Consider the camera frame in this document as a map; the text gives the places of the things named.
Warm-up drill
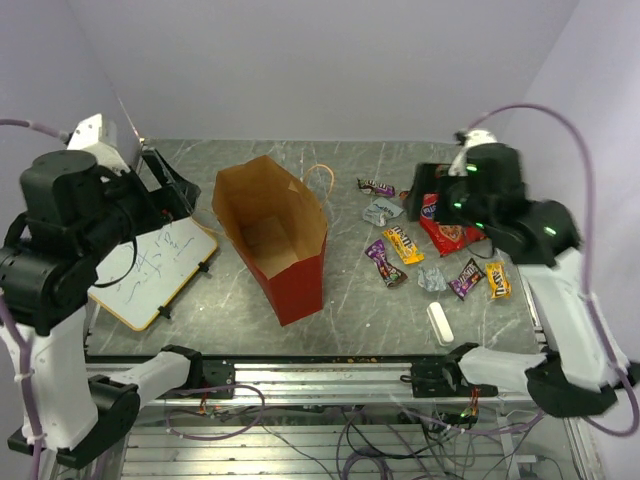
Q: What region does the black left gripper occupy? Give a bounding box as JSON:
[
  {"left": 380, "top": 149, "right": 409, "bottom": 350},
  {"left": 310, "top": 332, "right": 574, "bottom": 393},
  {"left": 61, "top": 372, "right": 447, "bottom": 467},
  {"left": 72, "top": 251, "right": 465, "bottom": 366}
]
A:
[{"left": 78, "top": 146, "right": 201, "bottom": 264}]

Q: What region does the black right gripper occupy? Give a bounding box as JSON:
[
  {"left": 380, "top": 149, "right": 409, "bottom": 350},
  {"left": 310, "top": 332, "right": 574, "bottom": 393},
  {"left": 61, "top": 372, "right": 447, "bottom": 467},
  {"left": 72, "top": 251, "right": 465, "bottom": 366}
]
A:
[{"left": 403, "top": 161, "right": 498, "bottom": 237}]

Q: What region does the clear plastic wrapper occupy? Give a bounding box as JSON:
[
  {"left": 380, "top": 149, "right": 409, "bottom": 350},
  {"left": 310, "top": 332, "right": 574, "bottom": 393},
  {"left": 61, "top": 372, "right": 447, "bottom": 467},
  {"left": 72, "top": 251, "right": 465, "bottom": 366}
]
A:
[
  {"left": 418, "top": 266, "right": 448, "bottom": 292},
  {"left": 362, "top": 198, "right": 404, "bottom": 227}
]

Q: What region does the purple brown candy packet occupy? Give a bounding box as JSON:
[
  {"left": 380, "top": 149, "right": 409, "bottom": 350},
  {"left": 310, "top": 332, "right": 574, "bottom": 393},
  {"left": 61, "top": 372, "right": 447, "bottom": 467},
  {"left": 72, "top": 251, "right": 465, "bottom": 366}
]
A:
[{"left": 357, "top": 178, "right": 396, "bottom": 198}]

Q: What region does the red cookie snack bag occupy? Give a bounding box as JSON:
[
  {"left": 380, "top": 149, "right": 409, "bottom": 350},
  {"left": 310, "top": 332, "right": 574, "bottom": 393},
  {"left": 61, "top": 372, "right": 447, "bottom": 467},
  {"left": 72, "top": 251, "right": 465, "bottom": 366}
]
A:
[{"left": 419, "top": 193, "right": 486, "bottom": 257}]

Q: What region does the yellow candy packet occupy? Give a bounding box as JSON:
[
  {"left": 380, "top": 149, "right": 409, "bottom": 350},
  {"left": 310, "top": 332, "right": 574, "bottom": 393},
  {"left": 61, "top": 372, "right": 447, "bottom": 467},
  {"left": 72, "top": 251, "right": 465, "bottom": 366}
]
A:
[
  {"left": 382, "top": 226, "right": 424, "bottom": 265},
  {"left": 486, "top": 261, "right": 511, "bottom": 300}
]

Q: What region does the red brown paper bag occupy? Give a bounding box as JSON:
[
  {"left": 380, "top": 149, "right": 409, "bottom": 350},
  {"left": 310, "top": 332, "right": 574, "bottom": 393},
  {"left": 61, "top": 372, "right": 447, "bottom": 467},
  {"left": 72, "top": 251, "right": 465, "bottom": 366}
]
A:
[{"left": 205, "top": 155, "right": 335, "bottom": 326}]

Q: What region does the small purple candy packet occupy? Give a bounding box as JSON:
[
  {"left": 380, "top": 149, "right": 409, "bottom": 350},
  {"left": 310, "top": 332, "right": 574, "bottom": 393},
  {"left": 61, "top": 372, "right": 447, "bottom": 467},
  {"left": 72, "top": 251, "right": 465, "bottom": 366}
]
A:
[{"left": 448, "top": 258, "right": 486, "bottom": 301}]

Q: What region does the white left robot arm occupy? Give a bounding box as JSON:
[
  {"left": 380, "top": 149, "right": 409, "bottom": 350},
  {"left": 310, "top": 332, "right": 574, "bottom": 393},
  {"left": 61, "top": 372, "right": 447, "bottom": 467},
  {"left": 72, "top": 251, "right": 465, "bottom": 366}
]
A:
[{"left": 1, "top": 149, "right": 204, "bottom": 469}]

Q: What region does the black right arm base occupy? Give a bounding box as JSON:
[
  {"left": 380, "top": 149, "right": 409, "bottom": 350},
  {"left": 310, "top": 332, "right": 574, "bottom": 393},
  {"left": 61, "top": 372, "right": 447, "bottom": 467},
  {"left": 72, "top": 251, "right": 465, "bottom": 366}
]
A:
[{"left": 400, "top": 342, "right": 499, "bottom": 398}]

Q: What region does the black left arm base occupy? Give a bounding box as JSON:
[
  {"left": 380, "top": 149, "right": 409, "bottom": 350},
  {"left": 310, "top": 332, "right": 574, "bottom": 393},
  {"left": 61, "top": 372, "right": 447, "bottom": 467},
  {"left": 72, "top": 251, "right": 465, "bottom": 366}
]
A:
[{"left": 162, "top": 345, "right": 235, "bottom": 390}]

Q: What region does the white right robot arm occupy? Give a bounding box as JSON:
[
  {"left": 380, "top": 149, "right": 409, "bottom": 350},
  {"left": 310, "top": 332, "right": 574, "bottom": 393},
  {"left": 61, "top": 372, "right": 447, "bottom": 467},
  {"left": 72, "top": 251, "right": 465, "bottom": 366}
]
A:
[{"left": 405, "top": 142, "right": 639, "bottom": 418}]

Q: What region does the white eraser block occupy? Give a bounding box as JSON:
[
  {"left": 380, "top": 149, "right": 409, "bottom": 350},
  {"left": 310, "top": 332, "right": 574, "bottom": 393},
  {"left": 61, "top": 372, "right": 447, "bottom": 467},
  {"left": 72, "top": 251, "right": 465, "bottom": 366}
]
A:
[{"left": 427, "top": 302, "right": 454, "bottom": 346}]

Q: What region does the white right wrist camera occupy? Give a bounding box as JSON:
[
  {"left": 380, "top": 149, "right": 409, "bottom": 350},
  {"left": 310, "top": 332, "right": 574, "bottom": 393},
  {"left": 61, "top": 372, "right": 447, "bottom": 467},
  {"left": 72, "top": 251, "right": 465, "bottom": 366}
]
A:
[{"left": 448, "top": 129, "right": 498, "bottom": 177}]

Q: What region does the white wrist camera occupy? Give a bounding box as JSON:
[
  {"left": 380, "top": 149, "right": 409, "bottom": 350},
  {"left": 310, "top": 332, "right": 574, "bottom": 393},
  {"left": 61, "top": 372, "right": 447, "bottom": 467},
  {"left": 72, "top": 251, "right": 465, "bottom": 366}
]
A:
[
  {"left": 67, "top": 114, "right": 131, "bottom": 175},
  {"left": 448, "top": 129, "right": 498, "bottom": 177}
]

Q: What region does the small whiteboard yellow frame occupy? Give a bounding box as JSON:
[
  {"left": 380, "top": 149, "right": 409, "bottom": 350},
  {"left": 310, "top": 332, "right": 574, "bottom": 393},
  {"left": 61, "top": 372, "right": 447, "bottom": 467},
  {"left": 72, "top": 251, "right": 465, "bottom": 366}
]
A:
[{"left": 89, "top": 218, "right": 218, "bottom": 331}]

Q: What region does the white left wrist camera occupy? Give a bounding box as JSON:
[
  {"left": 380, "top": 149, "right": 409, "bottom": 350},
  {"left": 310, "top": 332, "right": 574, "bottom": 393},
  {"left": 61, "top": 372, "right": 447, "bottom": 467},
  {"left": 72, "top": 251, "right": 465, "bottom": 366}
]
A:
[{"left": 67, "top": 114, "right": 131, "bottom": 175}]

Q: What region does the aluminium frame rail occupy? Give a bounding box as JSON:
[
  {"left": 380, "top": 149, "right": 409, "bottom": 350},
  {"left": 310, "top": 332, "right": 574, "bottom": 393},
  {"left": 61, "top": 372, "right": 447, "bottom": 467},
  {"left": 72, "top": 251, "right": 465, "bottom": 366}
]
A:
[{"left": 84, "top": 359, "right": 581, "bottom": 406}]

